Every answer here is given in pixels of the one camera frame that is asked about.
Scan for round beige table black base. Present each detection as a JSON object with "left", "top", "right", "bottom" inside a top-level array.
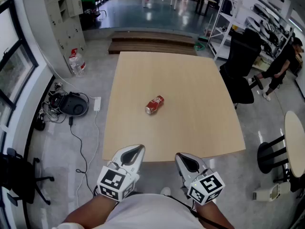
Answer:
[{"left": 257, "top": 110, "right": 305, "bottom": 184}]

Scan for white power strip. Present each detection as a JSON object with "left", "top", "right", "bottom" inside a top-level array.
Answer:
[{"left": 93, "top": 96, "right": 102, "bottom": 112}]

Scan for red soda can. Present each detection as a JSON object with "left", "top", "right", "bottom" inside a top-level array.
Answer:
[{"left": 144, "top": 94, "right": 165, "bottom": 115}]

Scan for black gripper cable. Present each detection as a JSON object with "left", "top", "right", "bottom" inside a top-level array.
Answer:
[{"left": 190, "top": 208, "right": 231, "bottom": 229}]

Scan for green basket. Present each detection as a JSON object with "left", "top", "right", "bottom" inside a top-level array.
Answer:
[{"left": 194, "top": 36, "right": 207, "bottom": 52}]

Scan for person's white shirt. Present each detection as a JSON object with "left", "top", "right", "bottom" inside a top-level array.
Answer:
[{"left": 51, "top": 194, "right": 210, "bottom": 229}]

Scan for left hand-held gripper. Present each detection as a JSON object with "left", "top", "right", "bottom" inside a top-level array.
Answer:
[{"left": 96, "top": 144, "right": 146, "bottom": 202}]

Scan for white metal helmet shelf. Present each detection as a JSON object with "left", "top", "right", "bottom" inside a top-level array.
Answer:
[{"left": 207, "top": 0, "right": 296, "bottom": 71}]

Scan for tangle of cables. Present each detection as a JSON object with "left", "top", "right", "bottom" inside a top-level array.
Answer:
[{"left": 35, "top": 82, "right": 69, "bottom": 124}]

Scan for black round device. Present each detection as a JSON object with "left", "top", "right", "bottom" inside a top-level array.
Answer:
[{"left": 49, "top": 92, "right": 89, "bottom": 117}]

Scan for grey locker cabinet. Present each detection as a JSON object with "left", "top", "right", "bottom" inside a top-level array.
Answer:
[{"left": 41, "top": 0, "right": 88, "bottom": 78}]

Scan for black office chair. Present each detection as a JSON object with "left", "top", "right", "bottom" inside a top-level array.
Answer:
[
  {"left": 0, "top": 148, "right": 55, "bottom": 206},
  {"left": 219, "top": 28, "right": 264, "bottom": 109}
]

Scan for white trash bin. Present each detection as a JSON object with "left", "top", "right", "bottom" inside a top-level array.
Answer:
[{"left": 252, "top": 181, "right": 291, "bottom": 202}]

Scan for black cable with adapter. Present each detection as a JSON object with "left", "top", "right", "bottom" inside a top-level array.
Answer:
[{"left": 68, "top": 115, "right": 95, "bottom": 198}]

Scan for large clear water bottle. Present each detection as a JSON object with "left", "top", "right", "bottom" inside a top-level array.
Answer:
[{"left": 68, "top": 48, "right": 86, "bottom": 78}]

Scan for dark wooden steps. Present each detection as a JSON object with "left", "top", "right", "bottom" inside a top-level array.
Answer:
[{"left": 107, "top": 31, "right": 198, "bottom": 56}]

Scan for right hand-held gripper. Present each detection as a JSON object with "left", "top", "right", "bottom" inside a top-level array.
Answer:
[{"left": 175, "top": 152, "right": 226, "bottom": 206}]

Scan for person's left forearm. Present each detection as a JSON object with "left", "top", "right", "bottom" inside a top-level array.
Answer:
[{"left": 63, "top": 193, "right": 119, "bottom": 224}]

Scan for person's right forearm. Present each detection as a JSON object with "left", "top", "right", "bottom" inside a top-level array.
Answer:
[{"left": 195, "top": 200, "right": 235, "bottom": 229}]

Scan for white floor cable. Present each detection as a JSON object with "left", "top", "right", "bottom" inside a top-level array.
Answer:
[{"left": 75, "top": 110, "right": 101, "bottom": 201}]

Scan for row of white black helmets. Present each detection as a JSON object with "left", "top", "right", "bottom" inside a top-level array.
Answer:
[{"left": 245, "top": 3, "right": 294, "bottom": 54}]

